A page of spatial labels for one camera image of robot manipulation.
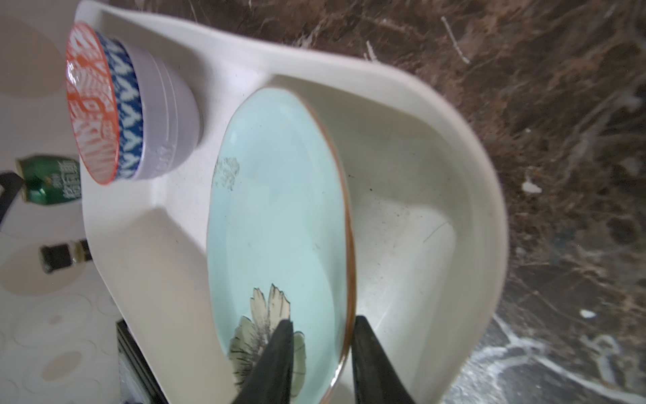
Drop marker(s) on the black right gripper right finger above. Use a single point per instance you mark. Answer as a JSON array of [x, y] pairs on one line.
[[374, 378]]

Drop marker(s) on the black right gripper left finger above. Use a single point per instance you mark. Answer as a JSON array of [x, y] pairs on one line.
[[269, 380]]

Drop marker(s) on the mint green flower plate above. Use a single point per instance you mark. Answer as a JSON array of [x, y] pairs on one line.
[[280, 242]]

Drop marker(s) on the white plastic bin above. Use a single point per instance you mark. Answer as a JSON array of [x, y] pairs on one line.
[[428, 215]]

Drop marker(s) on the lavender ceramic bowl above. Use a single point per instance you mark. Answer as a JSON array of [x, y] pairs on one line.
[[171, 117]]

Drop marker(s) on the red patterned bowl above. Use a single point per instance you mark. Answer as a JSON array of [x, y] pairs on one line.
[[104, 103]]

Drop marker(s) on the small dark cap bottle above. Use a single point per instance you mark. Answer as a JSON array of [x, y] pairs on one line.
[[64, 255]]

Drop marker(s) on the green label drink bottle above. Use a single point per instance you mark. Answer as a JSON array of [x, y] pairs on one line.
[[50, 180]]

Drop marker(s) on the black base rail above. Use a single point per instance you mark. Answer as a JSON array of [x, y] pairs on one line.
[[136, 380]]

